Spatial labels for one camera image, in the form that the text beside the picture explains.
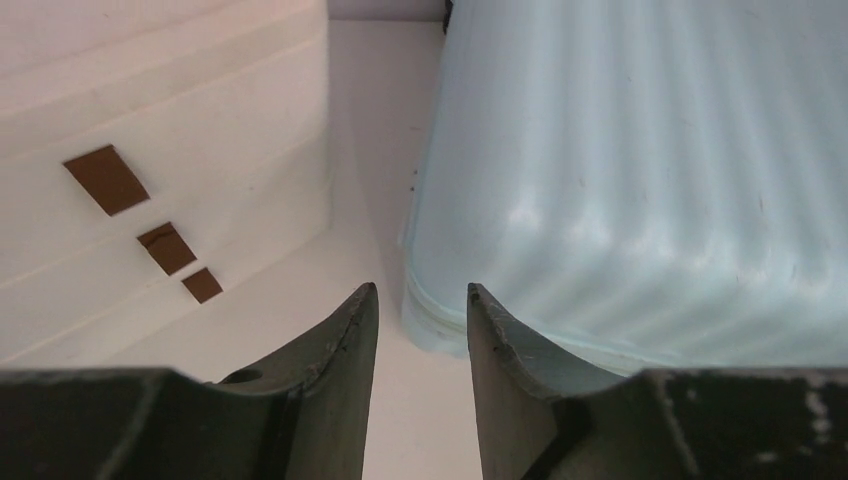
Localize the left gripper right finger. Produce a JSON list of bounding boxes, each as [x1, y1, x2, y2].
[[467, 283, 847, 479]]

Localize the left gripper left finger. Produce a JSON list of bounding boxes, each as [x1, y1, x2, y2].
[[1, 283, 379, 479]]

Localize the white three-drawer storage cabinet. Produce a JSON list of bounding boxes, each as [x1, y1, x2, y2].
[[1, 1, 332, 368]]

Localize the light blue hard-shell suitcase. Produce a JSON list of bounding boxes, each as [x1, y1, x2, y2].
[[401, 1, 847, 374]]

